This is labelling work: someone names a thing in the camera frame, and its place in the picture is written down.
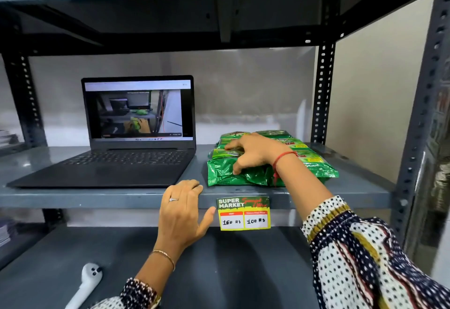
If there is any yellow green price label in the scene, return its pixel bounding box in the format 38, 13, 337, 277
216, 196, 271, 231

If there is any person's right hand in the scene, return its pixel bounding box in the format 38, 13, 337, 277
224, 133, 299, 176

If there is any person's left forearm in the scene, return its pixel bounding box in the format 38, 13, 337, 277
135, 247, 176, 297

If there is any black laptop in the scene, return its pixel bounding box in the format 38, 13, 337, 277
6, 75, 197, 189

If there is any dotted patterned blouse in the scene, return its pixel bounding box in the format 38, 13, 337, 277
90, 195, 450, 309

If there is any thin gold bracelet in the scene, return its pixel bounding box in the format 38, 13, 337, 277
149, 250, 176, 273

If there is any person's left hand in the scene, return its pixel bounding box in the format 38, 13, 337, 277
154, 179, 217, 255

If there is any green snack packet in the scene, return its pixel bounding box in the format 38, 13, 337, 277
220, 130, 294, 141
207, 155, 340, 187
216, 138, 311, 152
210, 147, 325, 166

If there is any red thread wristband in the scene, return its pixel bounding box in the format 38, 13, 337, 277
272, 151, 299, 187

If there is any white plastic handheld device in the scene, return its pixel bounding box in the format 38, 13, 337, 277
64, 263, 103, 309

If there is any person's right forearm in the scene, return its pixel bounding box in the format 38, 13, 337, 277
275, 154, 335, 222

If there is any grey metal shelf rack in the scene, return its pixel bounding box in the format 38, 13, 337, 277
0, 0, 450, 309

